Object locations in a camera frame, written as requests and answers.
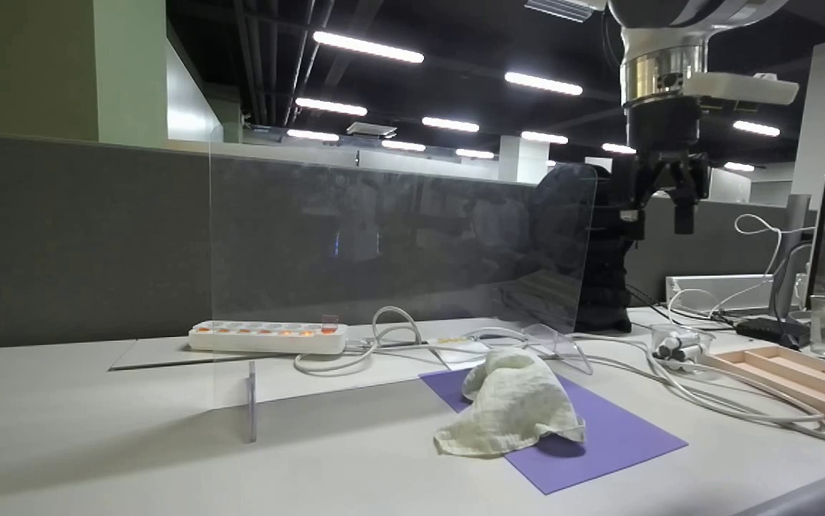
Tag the white power strip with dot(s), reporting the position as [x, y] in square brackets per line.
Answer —
[269, 337]
[392, 333]

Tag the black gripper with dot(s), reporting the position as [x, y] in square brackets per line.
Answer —
[664, 132]

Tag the purple rectangular mat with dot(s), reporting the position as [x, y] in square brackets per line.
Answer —
[614, 440]

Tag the light wooden tray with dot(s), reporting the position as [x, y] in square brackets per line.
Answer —
[802, 381]

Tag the grey desk partition panel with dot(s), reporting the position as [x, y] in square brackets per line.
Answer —
[68, 240]
[716, 240]

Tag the pale green cloth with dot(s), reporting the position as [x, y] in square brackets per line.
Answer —
[514, 404]

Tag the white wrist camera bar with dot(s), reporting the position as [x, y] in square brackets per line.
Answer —
[746, 90]

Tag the black backpack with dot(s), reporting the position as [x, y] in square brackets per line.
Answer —
[607, 275]

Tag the grey monitor stand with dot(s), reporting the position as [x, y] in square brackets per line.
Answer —
[794, 287]

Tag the white flat box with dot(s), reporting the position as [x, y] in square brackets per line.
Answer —
[716, 290]

